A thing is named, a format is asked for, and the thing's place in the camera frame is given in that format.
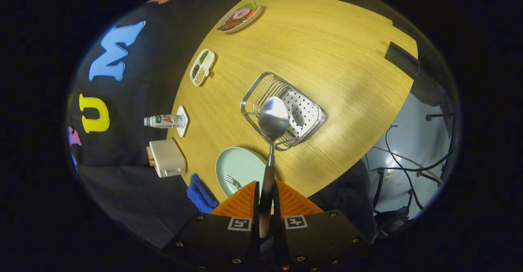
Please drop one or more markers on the black stand leg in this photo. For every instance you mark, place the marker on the black stand leg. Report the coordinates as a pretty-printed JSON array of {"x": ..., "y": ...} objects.
[
  {"x": 380, "y": 190},
  {"x": 439, "y": 117}
]

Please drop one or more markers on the plate of food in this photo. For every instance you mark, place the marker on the plate of food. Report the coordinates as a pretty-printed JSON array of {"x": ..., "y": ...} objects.
[{"x": 239, "y": 16}]

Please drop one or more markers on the white drink bottle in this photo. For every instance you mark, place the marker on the white drink bottle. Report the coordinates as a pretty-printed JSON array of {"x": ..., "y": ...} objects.
[{"x": 167, "y": 121}]

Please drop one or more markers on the black table clamp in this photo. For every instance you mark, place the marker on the black table clamp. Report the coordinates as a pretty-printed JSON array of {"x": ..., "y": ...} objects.
[
  {"x": 404, "y": 30},
  {"x": 402, "y": 59}
]

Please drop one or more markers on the blue cloth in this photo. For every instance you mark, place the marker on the blue cloth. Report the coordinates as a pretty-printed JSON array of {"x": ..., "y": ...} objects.
[{"x": 200, "y": 194}]

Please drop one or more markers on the toast slice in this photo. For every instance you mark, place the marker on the toast slice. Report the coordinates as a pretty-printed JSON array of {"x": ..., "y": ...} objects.
[
  {"x": 148, "y": 156},
  {"x": 153, "y": 158}
]

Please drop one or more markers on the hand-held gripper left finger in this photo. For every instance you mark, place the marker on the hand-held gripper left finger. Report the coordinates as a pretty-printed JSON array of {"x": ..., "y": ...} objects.
[{"x": 256, "y": 206}]

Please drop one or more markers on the pale green plate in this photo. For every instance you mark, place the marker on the pale green plate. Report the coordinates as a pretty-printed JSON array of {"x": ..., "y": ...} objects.
[{"x": 241, "y": 166}]

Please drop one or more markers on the person's dark clothing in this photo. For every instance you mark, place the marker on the person's dark clothing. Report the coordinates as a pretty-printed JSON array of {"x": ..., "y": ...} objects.
[{"x": 347, "y": 198}]

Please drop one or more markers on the white divided bean dish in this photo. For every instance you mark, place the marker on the white divided bean dish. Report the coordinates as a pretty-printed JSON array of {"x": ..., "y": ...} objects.
[{"x": 202, "y": 68}]

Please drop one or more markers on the white toaster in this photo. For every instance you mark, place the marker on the white toaster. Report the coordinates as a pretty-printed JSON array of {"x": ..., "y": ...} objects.
[{"x": 167, "y": 157}]

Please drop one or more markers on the white square coaster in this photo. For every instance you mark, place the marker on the white square coaster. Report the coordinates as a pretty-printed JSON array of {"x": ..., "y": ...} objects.
[{"x": 182, "y": 110}]

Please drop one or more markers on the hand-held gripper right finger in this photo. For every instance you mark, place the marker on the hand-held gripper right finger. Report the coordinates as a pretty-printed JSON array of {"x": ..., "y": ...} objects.
[{"x": 276, "y": 206}]

